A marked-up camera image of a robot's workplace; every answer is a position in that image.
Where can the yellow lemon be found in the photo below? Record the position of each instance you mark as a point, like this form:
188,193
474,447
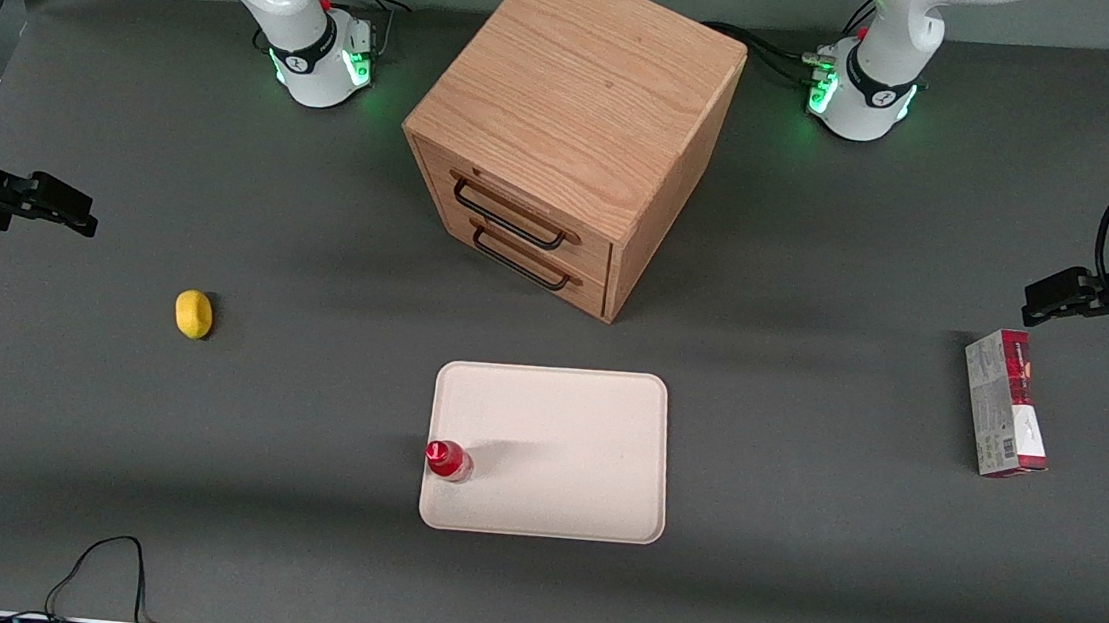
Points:
194,314

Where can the red coke bottle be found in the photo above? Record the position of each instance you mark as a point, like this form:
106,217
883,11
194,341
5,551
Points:
446,460

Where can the wooden drawer front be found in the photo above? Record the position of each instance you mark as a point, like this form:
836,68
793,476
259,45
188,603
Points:
594,257
588,294

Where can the red plaid cookie box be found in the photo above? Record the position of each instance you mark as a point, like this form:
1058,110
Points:
1002,411

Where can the oak wooden drawer cabinet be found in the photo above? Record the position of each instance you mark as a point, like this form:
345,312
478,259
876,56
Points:
584,83

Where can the dark grey table mat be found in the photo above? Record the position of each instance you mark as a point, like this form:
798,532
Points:
793,573

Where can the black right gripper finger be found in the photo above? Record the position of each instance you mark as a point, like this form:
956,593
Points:
62,203
8,193

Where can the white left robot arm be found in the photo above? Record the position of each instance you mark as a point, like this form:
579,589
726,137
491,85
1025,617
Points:
873,109

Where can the cream rectangular tray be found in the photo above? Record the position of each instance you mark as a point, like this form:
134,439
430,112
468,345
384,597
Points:
564,433

